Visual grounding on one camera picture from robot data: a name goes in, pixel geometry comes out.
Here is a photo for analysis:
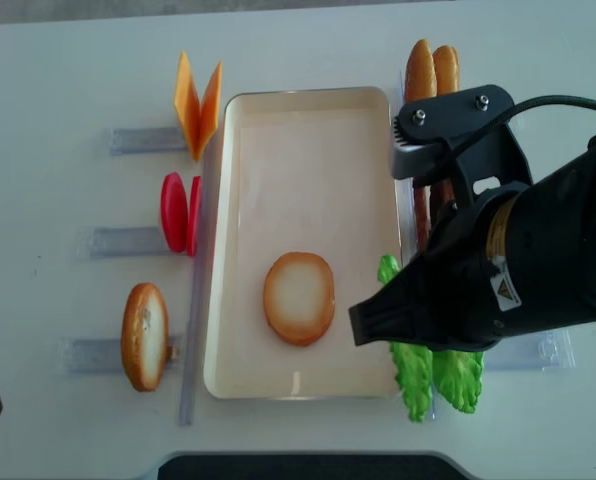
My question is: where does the green lettuce leaf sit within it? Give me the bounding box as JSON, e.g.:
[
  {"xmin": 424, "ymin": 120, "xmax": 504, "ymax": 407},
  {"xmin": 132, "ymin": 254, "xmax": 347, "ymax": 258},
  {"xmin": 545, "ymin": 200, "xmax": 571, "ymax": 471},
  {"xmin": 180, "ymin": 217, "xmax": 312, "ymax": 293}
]
[
  {"xmin": 432, "ymin": 350, "xmax": 484, "ymax": 414},
  {"xmin": 376, "ymin": 254, "xmax": 434, "ymax": 424}
]

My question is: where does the left red tomato slice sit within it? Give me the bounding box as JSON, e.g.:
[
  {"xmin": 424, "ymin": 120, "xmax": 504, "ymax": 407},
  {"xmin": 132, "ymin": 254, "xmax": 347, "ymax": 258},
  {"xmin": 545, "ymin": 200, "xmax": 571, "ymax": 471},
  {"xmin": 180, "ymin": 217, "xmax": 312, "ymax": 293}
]
[{"xmin": 160, "ymin": 172, "xmax": 188, "ymax": 253}]

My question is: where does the green lettuce leaf back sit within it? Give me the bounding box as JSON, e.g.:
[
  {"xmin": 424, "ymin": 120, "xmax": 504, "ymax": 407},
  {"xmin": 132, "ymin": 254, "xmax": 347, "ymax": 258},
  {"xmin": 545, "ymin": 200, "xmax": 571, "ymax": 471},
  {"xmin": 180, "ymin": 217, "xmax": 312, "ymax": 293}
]
[{"xmin": 432, "ymin": 350, "xmax": 484, "ymax": 414}]

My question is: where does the red tomato slice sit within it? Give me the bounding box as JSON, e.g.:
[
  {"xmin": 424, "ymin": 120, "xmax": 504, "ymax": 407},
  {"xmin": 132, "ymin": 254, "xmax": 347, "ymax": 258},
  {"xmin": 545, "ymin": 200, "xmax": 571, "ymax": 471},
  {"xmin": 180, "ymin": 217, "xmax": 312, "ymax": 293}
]
[
  {"xmin": 160, "ymin": 172, "xmax": 188, "ymax": 253},
  {"xmin": 186, "ymin": 176, "xmax": 202, "ymax": 257}
]

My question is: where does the right bun slice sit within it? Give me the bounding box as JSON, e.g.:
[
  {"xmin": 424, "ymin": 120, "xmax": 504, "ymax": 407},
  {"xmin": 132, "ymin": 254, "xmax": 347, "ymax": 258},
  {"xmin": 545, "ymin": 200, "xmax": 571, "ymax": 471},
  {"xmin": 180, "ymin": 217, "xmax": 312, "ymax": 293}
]
[{"xmin": 433, "ymin": 45, "xmax": 460, "ymax": 96}]

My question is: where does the upright bread slice left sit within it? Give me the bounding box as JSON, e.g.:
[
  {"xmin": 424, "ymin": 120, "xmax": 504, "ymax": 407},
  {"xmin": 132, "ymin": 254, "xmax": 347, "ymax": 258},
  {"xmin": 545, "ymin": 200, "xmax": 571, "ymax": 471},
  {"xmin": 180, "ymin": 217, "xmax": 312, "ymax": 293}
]
[{"xmin": 121, "ymin": 283, "xmax": 168, "ymax": 392}]

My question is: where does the right red tomato slice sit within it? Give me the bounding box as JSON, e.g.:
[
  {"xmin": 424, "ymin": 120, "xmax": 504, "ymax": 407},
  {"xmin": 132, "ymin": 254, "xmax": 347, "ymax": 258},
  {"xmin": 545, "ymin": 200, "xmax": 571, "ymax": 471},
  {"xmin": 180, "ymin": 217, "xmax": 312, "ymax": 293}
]
[{"xmin": 186, "ymin": 176, "xmax": 202, "ymax": 257}]

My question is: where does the clear holder for cheese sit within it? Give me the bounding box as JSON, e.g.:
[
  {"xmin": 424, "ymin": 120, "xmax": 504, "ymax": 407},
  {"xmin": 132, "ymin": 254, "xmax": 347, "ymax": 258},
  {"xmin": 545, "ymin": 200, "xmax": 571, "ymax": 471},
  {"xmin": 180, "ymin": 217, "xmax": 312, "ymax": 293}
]
[{"xmin": 108, "ymin": 127, "xmax": 188, "ymax": 156}]

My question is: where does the orange cheese slice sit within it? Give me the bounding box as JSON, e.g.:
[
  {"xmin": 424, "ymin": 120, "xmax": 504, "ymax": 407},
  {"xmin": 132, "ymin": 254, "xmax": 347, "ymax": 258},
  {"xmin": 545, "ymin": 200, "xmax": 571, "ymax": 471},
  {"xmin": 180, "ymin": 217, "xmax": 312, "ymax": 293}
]
[
  {"xmin": 173, "ymin": 51, "xmax": 200, "ymax": 162},
  {"xmin": 194, "ymin": 61, "xmax": 222, "ymax": 161}
]

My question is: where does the bread slice on tray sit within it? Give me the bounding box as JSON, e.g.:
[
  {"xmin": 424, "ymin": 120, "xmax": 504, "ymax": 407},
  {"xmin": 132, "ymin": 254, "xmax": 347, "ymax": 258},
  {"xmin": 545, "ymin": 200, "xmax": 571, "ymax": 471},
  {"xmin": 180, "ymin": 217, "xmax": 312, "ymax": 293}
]
[{"xmin": 263, "ymin": 252, "xmax": 335, "ymax": 346}]

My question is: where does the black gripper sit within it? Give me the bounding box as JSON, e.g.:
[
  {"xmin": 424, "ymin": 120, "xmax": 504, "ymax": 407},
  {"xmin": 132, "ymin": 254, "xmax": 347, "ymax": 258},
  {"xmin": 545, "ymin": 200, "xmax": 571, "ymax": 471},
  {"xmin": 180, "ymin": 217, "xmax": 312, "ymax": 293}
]
[{"xmin": 349, "ymin": 84, "xmax": 541, "ymax": 352}]

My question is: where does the left brown meat patty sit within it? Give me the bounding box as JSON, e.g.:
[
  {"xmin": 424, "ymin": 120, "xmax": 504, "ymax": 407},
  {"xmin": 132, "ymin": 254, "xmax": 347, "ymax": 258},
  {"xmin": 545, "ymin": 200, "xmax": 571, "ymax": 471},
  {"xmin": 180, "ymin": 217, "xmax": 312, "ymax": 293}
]
[{"xmin": 414, "ymin": 187, "xmax": 430, "ymax": 251}]

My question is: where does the bun slice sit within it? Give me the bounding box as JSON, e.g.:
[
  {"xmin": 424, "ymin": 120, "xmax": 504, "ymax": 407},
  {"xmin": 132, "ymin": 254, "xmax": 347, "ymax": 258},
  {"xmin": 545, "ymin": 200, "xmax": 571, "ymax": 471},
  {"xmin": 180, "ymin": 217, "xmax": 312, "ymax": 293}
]
[
  {"xmin": 433, "ymin": 45, "xmax": 460, "ymax": 96},
  {"xmin": 404, "ymin": 39, "xmax": 437, "ymax": 104}
]

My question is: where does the clear holder for lettuce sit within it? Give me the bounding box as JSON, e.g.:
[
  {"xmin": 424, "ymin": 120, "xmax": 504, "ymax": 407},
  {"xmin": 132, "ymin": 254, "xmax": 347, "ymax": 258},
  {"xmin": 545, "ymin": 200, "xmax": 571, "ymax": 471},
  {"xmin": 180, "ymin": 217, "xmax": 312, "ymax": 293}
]
[{"xmin": 484, "ymin": 329, "xmax": 575, "ymax": 372}]

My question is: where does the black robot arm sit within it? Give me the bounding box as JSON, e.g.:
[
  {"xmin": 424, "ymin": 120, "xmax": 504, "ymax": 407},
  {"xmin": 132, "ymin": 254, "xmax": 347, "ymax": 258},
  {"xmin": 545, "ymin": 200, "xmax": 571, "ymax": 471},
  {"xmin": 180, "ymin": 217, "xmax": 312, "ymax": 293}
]
[{"xmin": 349, "ymin": 85, "xmax": 596, "ymax": 352}]

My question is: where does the left clear long rail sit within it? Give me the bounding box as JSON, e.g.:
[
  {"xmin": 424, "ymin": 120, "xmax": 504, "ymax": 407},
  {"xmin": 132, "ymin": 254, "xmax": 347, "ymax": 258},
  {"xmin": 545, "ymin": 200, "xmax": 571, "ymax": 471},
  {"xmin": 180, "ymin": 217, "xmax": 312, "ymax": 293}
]
[{"xmin": 178, "ymin": 146, "xmax": 215, "ymax": 426}]

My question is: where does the cream rectangular tray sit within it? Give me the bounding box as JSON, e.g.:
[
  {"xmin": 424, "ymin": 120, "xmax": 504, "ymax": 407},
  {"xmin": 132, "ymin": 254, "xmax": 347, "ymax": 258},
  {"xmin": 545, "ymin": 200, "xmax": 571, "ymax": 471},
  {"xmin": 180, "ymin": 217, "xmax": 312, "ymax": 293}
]
[{"xmin": 203, "ymin": 87, "xmax": 401, "ymax": 399}]

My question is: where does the brown meat patty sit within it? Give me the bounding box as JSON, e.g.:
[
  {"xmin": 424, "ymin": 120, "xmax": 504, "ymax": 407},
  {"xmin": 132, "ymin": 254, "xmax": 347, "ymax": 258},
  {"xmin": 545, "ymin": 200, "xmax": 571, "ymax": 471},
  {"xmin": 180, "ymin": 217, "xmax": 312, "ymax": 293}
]
[
  {"xmin": 429, "ymin": 179, "xmax": 454, "ymax": 232},
  {"xmin": 414, "ymin": 187, "xmax": 430, "ymax": 251}
]

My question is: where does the clear holder for bread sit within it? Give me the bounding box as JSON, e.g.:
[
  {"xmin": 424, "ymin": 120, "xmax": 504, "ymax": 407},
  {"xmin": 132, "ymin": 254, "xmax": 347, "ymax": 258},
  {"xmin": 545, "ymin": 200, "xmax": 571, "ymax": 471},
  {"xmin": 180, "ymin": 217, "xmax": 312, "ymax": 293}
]
[{"xmin": 58, "ymin": 333, "xmax": 183, "ymax": 376}]

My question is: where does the black base bottom edge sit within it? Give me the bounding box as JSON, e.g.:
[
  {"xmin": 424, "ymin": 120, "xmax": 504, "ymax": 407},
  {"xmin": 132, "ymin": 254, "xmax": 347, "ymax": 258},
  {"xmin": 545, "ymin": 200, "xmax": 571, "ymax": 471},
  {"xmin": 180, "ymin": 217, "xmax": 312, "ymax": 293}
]
[{"xmin": 158, "ymin": 454, "xmax": 465, "ymax": 480}]

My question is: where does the clear holder for tomato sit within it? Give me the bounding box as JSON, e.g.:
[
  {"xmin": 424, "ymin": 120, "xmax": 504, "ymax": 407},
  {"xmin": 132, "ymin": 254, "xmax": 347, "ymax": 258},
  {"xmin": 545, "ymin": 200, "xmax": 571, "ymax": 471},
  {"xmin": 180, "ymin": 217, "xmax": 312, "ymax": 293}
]
[{"xmin": 76, "ymin": 227, "xmax": 171, "ymax": 260}]

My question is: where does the left orange cheese slice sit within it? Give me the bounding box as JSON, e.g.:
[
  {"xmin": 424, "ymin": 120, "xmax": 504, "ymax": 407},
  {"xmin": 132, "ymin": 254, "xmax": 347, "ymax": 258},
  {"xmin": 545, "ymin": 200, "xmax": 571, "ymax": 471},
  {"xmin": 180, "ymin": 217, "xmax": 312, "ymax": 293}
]
[{"xmin": 173, "ymin": 51, "xmax": 200, "ymax": 162}]

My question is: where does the green lettuce leaf front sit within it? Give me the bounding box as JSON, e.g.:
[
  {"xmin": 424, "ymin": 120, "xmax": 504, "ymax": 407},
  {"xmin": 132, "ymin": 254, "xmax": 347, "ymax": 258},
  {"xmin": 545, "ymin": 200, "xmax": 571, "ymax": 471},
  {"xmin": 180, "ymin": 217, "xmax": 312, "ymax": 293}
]
[{"xmin": 376, "ymin": 254, "xmax": 434, "ymax": 424}]

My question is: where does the right orange cheese slice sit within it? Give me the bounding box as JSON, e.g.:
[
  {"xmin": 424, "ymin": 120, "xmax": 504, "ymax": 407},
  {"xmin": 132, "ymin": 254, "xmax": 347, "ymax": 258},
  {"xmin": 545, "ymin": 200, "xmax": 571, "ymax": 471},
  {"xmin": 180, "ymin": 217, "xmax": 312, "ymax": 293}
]
[{"xmin": 194, "ymin": 61, "xmax": 222, "ymax": 161}]

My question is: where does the left bun slice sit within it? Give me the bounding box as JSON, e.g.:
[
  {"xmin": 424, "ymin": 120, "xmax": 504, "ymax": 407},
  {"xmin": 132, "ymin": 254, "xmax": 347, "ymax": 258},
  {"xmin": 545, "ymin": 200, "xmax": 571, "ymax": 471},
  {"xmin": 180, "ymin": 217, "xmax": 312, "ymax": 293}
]
[{"xmin": 404, "ymin": 39, "xmax": 437, "ymax": 104}]

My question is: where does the right brown meat patty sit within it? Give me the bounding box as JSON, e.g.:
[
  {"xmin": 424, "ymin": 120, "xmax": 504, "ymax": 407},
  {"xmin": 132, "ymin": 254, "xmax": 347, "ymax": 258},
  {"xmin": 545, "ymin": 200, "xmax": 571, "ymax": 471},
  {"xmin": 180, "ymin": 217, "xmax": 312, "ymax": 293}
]
[{"xmin": 429, "ymin": 179, "xmax": 454, "ymax": 232}]

